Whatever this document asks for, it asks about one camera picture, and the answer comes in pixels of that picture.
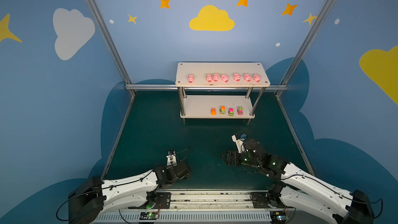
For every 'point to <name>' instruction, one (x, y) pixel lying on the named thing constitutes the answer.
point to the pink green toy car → (231, 111)
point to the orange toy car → (213, 111)
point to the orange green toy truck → (222, 110)
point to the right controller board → (278, 217)
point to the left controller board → (148, 215)
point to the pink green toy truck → (240, 111)
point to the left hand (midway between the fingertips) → (183, 170)
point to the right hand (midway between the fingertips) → (226, 153)
